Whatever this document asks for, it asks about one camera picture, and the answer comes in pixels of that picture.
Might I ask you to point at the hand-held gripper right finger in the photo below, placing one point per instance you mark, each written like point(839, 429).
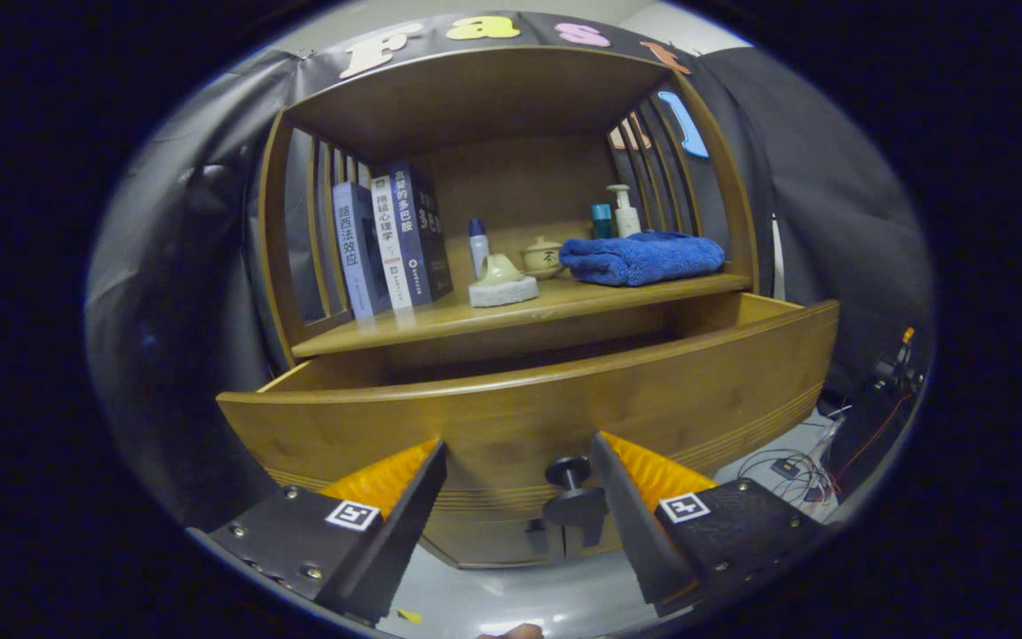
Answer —
point(631, 524)

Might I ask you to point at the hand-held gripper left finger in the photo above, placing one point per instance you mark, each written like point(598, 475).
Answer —
point(404, 524)

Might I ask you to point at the wooden drawer with black knob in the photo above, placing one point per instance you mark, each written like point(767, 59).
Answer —
point(511, 417)

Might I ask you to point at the green brush with white sponge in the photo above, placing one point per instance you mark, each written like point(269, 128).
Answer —
point(502, 282)

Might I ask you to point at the wooden cabinet door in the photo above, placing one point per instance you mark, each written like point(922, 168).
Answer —
point(484, 538)

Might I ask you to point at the wooden countertop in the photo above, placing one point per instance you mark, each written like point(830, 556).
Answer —
point(440, 316)

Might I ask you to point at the wooden cabinet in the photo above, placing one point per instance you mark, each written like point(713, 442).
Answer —
point(475, 98)

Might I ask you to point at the beige saucer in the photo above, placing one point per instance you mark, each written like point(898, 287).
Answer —
point(551, 275)

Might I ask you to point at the blue folded towel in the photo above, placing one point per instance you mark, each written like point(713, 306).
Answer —
point(644, 257)

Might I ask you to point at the light purple book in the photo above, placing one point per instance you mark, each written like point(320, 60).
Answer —
point(349, 248)

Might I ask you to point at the beige lidded teacup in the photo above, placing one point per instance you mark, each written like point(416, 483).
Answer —
point(545, 256)

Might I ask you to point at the white spine book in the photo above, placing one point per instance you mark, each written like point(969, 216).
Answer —
point(389, 240)

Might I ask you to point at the white bottle with blue cap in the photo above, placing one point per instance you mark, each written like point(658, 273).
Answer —
point(477, 244)

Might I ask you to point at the dark blue book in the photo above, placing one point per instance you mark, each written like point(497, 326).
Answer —
point(427, 235)

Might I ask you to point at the teal bottle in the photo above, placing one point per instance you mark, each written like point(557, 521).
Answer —
point(601, 222)

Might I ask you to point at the white pump bottle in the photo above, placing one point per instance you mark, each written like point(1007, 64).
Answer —
point(625, 217)

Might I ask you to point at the black and orange tool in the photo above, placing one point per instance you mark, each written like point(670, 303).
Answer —
point(900, 364)

